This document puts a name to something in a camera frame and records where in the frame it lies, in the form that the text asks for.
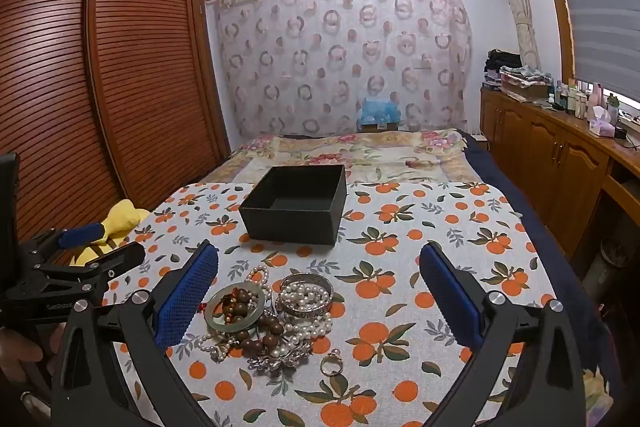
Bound floral bedspread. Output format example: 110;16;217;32
210;129;483;185

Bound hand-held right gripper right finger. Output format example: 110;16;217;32
417;242;588;427

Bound wooden cabinet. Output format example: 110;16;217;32
480;84;640;268

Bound dark blue bed sheet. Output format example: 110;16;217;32
460;131;626;408

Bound blue plastic bag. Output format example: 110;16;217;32
361;97;404;125

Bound circle patterned curtain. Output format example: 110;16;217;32
214;0;473;140

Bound grey window blind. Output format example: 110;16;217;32
540;0;640;100

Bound small silver ring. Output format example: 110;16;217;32
320;348;346;377

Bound patterned folded towels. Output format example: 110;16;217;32
500;64;554;88

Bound person's left hand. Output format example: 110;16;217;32
0;324;65;385

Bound white pearl necklace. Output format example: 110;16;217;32
197;264;336;363

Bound pale green jade bangle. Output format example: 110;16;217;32
205;283;267;334

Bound brown wooden bead bracelet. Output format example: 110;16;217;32
220;288;301;360

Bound flat cardboard box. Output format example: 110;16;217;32
500;77;551;102

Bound silver bangle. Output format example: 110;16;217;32
275;273;335;320

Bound brown slatted wardrobe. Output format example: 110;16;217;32
0;0;232;268

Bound pink tissue pack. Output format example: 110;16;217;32
588;106;613;138

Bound black folded clothes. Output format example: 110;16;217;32
484;49;523;82

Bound grey waste bin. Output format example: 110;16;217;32
582;237;626;300

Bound silver chain jewellery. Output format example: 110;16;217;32
247;339;313;375

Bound black box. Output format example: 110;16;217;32
238;164;348;245

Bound yellow plush toy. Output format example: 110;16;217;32
75;200;151;265

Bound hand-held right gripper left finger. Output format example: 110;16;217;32
50;241;221;427

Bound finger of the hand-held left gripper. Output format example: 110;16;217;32
19;223;104;265
30;242;147;295

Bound row of cosmetic bottles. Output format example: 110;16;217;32
552;77;621;118

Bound orange print tablecloth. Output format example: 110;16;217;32
102;179;608;427

